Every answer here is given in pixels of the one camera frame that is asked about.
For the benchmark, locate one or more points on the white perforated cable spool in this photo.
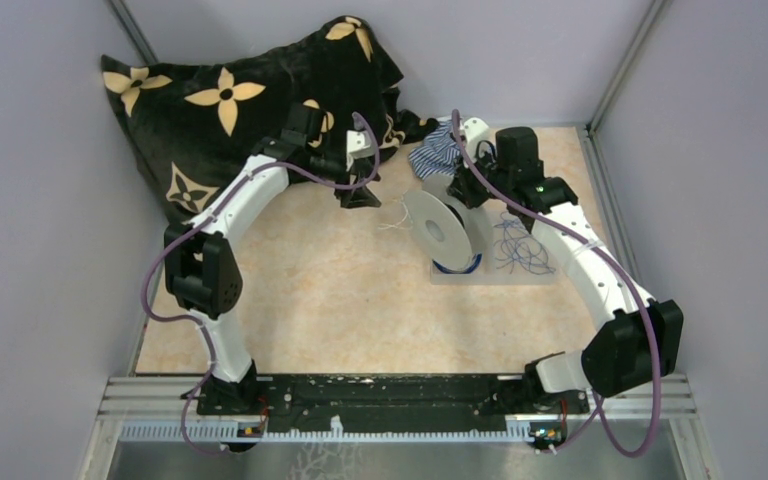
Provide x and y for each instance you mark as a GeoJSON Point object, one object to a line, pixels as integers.
{"type": "Point", "coordinates": [442, 227]}

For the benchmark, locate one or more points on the white slotted cable duct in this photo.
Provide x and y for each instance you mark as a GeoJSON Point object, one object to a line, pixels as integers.
{"type": "Point", "coordinates": [519, 428]}

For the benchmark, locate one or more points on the aluminium rail frame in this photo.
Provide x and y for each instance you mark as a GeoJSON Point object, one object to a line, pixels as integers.
{"type": "Point", "coordinates": [174, 397]}

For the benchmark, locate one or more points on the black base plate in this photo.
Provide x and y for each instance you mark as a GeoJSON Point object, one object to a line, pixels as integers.
{"type": "Point", "coordinates": [375, 403]}

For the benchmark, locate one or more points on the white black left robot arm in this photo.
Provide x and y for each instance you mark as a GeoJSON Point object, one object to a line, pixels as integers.
{"type": "Point", "coordinates": [200, 269]}

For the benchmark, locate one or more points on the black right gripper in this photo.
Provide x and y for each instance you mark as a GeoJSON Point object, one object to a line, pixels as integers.
{"type": "Point", "coordinates": [461, 189]}

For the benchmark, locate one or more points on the black blanket with beige flowers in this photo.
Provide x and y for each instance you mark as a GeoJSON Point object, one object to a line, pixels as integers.
{"type": "Point", "coordinates": [192, 127]}

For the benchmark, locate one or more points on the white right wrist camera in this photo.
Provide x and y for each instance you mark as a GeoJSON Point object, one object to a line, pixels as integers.
{"type": "Point", "coordinates": [471, 131]}

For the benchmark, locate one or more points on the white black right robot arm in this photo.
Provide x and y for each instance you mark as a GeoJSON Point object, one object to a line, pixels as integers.
{"type": "Point", "coordinates": [637, 337]}

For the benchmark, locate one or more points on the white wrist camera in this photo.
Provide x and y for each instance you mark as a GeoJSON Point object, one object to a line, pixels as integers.
{"type": "Point", "coordinates": [471, 131]}
{"type": "Point", "coordinates": [359, 145]}

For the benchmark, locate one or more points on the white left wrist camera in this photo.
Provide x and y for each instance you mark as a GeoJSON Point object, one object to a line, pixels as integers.
{"type": "Point", "coordinates": [359, 145]}

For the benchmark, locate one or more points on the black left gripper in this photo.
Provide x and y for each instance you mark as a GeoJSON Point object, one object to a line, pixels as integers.
{"type": "Point", "coordinates": [357, 197]}

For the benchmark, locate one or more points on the blue white striped cloth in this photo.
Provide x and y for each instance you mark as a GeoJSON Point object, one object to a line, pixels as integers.
{"type": "Point", "coordinates": [438, 153]}

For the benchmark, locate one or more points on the clear plastic tray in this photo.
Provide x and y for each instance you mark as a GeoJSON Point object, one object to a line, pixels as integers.
{"type": "Point", "coordinates": [511, 256]}

